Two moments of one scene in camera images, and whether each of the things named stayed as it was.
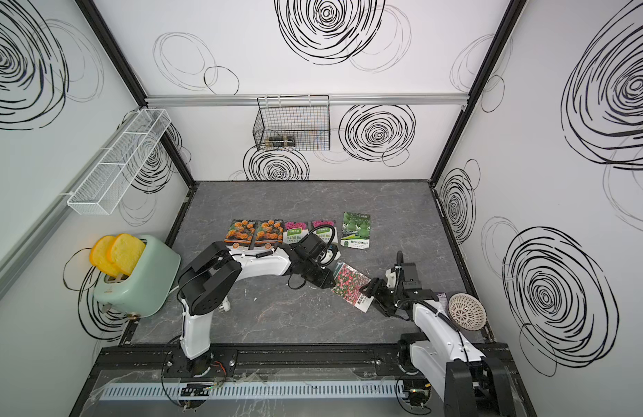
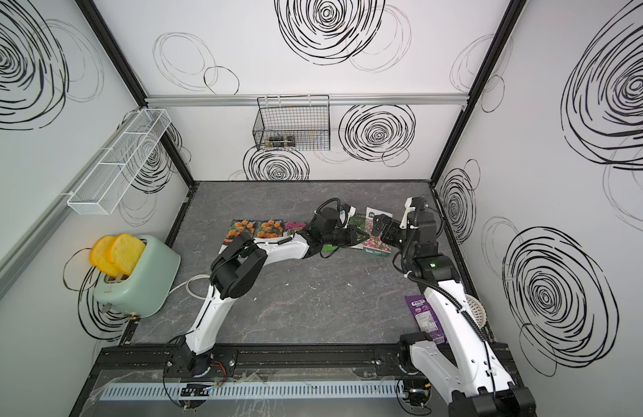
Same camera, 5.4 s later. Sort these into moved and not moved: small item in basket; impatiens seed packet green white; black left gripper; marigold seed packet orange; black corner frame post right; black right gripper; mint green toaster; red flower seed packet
Moved: black right gripper; black left gripper; red flower seed packet
Not moved: black corner frame post right; impatiens seed packet green white; mint green toaster; marigold seed packet orange; small item in basket
